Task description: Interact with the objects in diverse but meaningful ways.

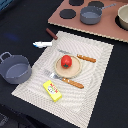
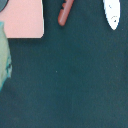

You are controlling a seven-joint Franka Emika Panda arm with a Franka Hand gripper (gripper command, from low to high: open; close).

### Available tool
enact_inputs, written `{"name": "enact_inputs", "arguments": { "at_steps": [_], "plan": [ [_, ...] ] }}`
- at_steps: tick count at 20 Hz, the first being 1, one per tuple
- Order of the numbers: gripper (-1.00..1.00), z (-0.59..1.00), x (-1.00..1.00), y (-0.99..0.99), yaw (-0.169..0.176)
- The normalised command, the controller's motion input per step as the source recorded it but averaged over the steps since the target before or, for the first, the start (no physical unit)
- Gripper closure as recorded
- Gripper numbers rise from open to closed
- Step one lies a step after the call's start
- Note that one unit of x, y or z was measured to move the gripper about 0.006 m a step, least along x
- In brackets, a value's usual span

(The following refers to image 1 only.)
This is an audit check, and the beige bowl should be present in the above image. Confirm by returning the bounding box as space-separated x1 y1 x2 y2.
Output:
118 4 128 30

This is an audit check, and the red toy tomato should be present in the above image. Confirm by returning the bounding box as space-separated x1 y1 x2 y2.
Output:
61 55 72 69

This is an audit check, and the beige woven placemat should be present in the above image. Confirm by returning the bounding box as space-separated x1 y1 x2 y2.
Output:
12 31 113 128

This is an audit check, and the brown toy sausage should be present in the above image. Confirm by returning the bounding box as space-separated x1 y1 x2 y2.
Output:
46 28 58 40

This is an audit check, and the wooden handled toy knife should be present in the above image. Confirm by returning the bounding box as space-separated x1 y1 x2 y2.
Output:
58 49 96 63

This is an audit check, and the brown toy stove board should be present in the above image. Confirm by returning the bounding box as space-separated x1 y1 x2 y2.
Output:
48 0 128 42

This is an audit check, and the grey toy saucepan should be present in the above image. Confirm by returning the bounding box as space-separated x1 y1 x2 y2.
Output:
80 4 115 25

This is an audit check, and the yellow butter box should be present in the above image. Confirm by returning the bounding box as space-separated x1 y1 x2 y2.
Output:
43 80 62 102

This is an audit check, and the round wooden plate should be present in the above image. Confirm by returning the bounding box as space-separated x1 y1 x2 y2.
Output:
54 56 82 78

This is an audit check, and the wooden handled toy fork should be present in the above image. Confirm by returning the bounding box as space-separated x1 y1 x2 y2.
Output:
43 69 84 89

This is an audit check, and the grey toy pot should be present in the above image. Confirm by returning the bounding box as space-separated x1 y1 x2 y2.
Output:
0 52 32 84

